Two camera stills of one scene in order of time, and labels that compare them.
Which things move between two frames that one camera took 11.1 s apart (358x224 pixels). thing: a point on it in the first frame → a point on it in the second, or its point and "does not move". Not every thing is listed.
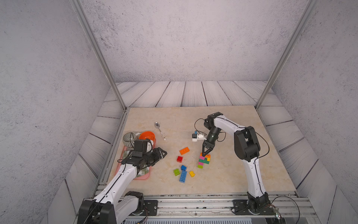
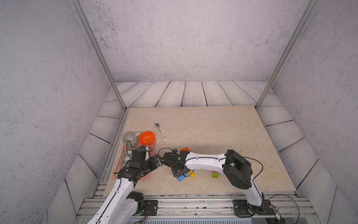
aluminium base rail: x=189 y=204 does not move
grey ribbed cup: x=128 y=138 does not move
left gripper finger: x=161 y=150 → x=158 y=162
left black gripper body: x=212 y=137 → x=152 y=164
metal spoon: x=157 y=125 does not move
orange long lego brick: x=184 y=150 does not move
